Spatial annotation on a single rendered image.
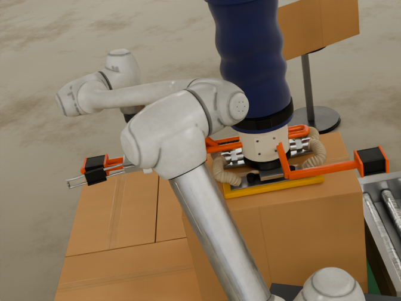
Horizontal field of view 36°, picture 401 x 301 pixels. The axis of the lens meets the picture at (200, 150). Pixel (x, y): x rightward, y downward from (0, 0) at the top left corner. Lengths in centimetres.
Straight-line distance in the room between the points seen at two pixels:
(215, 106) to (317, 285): 51
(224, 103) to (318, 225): 79
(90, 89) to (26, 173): 278
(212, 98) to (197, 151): 14
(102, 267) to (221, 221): 122
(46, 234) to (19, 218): 31
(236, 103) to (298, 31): 241
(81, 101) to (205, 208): 63
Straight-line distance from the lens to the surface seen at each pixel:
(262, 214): 205
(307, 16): 383
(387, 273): 226
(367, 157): 192
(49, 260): 367
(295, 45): 384
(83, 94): 188
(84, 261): 266
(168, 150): 139
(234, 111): 144
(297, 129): 215
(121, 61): 195
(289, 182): 208
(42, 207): 415
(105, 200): 298
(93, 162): 218
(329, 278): 159
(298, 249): 216
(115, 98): 178
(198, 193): 143
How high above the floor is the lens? 215
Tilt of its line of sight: 30 degrees down
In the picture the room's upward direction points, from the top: 12 degrees counter-clockwise
